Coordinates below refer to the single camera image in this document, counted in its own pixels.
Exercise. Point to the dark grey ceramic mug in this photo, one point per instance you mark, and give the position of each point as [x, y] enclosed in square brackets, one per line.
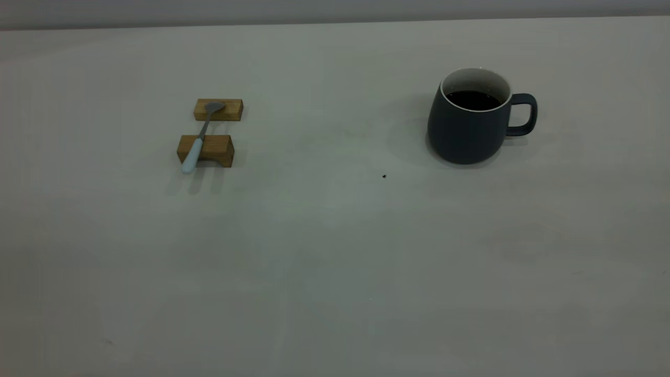
[466, 133]

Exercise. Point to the arched wooden block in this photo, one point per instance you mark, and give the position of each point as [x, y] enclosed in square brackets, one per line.
[214, 146]

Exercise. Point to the flat wooden block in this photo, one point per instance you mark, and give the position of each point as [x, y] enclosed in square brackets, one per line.
[230, 111]

